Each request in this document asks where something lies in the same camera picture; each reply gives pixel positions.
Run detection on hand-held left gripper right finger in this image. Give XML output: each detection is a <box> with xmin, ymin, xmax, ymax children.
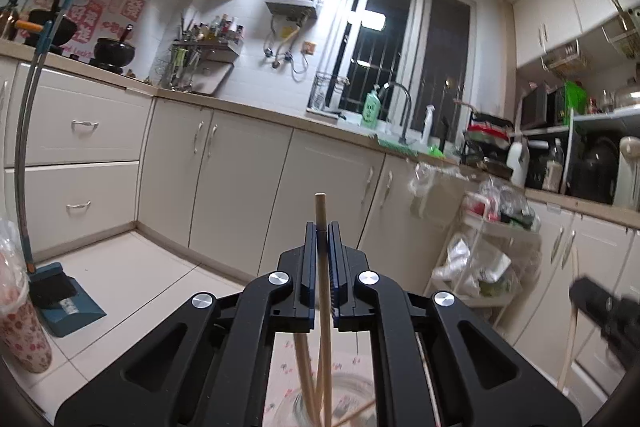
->
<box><xmin>326</xmin><ymin>221</ymin><xmax>587</xmax><ymax>427</ymax></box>

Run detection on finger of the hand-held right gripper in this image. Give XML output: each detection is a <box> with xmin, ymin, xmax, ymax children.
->
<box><xmin>569</xmin><ymin>276</ymin><xmax>640</xmax><ymax>368</ymax></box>

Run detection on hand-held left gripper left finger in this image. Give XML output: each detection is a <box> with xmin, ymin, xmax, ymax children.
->
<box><xmin>54</xmin><ymin>221</ymin><xmax>321</xmax><ymax>427</ymax></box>

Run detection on single wooden chopstick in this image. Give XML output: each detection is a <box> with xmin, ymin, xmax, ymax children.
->
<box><xmin>315</xmin><ymin>192</ymin><xmax>335</xmax><ymax>427</ymax></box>
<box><xmin>556</xmin><ymin>234</ymin><xmax>581</xmax><ymax>395</ymax></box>

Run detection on bunch of wooden chopsticks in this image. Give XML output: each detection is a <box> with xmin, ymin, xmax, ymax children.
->
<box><xmin>294</xmin><ymin>332</ymin><xmax>378</xmax><ymax>427</ymax></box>

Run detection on clear glass jar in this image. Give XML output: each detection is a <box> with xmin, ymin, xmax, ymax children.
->
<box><xmin>292</xmin><ymin>372</ymin><xmax>381</xmax><ymax>427</ymax></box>

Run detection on white base cabinet with doors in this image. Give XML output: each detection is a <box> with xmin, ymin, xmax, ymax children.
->
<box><xmin>137</xmin><ymin>99</ymin><xmax>468</xmax><ymax>288</ymax></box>
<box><xmin>500</xmin><ymin>199</ymin><xmax>640</xmax><ymax>403</ymax></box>

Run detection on floral tablecloth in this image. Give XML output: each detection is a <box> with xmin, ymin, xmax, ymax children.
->
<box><xmin>262</xmin><ymin>332</ymin><xmax>441</xmax><ymax>427</ymax></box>

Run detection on black tray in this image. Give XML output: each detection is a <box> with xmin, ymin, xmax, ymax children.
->
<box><xmin>500</xmin><ymin>207</ymin><xmax>538</xmax><ymax>228</ymax></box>

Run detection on translucent hanging plastic bag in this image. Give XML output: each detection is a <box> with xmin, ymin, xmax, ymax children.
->
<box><xmin>407</xmin><ymin>162</ymin><xmax>471</xmax><ymax>220</ymax></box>

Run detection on white three-tier cart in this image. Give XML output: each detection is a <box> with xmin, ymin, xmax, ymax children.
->
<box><xmin>425</xmin><ymin>192</ymin><xmax>546</xmax><ymax>343</ymax></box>

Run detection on black air fryer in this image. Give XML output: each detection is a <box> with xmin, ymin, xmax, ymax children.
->
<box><xmin>570</xmin><ymin>142</ymin><xmax>618</xmax><ymax>204</ymax></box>

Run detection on white plastic bags with vegetables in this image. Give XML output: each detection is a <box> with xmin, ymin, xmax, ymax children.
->
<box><xmin>432</xmin><ymin>232</ymin><xmax>518</xmax><ymax>300</ymax></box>

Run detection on green dish rag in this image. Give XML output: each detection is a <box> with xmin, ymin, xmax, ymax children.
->
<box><xmin>377</xmin><ymin>134</ymin><xmax>418</xmax><ymax>156</ymax></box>

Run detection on clear plastic bottle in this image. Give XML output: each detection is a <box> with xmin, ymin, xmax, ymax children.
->
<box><xmin>544</xmin><ymin>138</ymin><xmax>566</xmax><ymax>192</ymax></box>

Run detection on red packet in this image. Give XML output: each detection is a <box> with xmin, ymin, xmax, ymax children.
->
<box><xmin>467</xmin><ymin>197</ymin><xmax>501</xmax><ymax>223</ymax></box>

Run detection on beige kitchen countertop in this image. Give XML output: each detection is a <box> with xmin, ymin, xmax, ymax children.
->
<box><xmin>0</xmin><ymin>39</ymin><xmax>640</xmax><ymax>228</ymax></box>

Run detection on white jug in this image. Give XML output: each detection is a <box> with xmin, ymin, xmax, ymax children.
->
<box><xmin>506</xmin><ymin>142</ymin><xmax>531</xmax><ymax>188</ymax></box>

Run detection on green dish soap bottle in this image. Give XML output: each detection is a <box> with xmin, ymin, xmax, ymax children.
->
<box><xmin>361</xmin><ymin>84</ymin><xmax>383</xmax><ymax>126</ymax></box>

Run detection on white spray bottle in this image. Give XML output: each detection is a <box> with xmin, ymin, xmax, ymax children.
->
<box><xmin>420</xmin><ymin>104</ymin><xmax>436</xmax><ymax>146</ymax></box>

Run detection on black curved faucet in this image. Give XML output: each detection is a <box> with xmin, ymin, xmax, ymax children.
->
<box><xmin>377</xmin><ymin>82</ymin><xmax>413</xmax><ymax>145</ymax></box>

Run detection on white counter shelf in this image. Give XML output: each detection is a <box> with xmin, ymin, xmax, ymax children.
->
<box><xmin>565</xmin><ymin>112</ymin><xmax>640</xmax><ymax>208</ymax></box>

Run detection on black dish rack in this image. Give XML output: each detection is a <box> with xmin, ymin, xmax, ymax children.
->
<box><xmin>462</xmin><ymin>99</ymin><xmax>516</xmax><ymax>172</ymax></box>

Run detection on green bag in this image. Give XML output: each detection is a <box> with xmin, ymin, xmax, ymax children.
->
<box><xmin>562</xmin><ymin>81</ymin><xmax>588</xmax><ymax>125</ymax></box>

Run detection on red bowl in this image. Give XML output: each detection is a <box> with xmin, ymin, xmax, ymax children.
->
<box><xmin>467</xmin><ymin>122</ymin><xmax>508</xmax><ymax>138</ymax></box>

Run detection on dark microwave oven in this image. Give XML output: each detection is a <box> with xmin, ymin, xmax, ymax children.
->
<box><xmin>520</xmin><ymin>84</ymin><xmax>571</xmax><ymax>130</ymax></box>

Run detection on clear food container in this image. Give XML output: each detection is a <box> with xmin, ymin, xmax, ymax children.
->
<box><xmin>614</xmin><ymin>79</ymin><xmax>640</xmax><ymax>110</ymax></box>

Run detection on water heater pipes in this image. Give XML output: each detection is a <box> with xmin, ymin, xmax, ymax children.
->
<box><xmin>262</xmin><ymin>14</ymin><xmax>311</xmax><ymax>82</ymax></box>

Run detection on white two-drawer cabinet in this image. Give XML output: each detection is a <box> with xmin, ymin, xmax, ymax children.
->
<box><xmin>0</xmin><ymin>57</ymin><xmax>153</xmax><ymax>260</ymax></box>

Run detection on white-framed window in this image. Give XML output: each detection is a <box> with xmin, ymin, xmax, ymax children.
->
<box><xmin>327</xmin><ymin>0</ymin><xmax>481</xmax><ymax>142</ymax></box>

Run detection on utensil holder with kitchen tools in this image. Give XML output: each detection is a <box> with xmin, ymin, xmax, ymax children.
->
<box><xmin>155</xmin><ymin>47</ymin><xmax>203</xmax><ymax>92</ymax></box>

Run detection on black wok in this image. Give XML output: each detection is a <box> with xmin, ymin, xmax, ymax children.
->
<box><xmin>25</xmin><ymin>0</ymin><xmax>78</xmax><ymax>48</ymax></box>
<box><xmin>94</xmin><ymin>24</ymin><xmax>137</xmax><ymax>70</ymax></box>

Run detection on steel kettle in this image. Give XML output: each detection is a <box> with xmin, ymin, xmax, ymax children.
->
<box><xmin>0</xmin><ymin>0</ymin><xmax>26</xmax><ymax>42</ymax></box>

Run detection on wire cup rack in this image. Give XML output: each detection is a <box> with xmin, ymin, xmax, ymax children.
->
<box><xmin>311</xmin><ymin>72</ymin><xmax>351</xmax><ymax>112</ymax></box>

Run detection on wall spice shelf with bottles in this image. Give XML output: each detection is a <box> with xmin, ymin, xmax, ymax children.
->
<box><xmin>172</xmin><ymin>13</ymin><xmax>246</xmax><ymax>62</ymax></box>

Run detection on teal long-handled dustpan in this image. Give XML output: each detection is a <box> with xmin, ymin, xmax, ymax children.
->
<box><xmin>14</xmin><ymin>19</ymin><xmax>108</xmax><ymax>339</ymax></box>

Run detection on hanging wire basket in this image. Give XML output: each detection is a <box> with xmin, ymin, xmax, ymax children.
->
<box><xmin>542</xmin><ymin>42</ymin><xmax>588</xmax><ymax>75</ymax></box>
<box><xmin>602</xmin><ymin>7</ymin><xmax>640</xmax><ymax>58</ymax></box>

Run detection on red and pink wall stickers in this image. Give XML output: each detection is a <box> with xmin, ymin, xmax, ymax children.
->
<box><xmin>27</xmin><ymin>0</ymin><xmax>148</xmax><ymax>58</ymax></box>

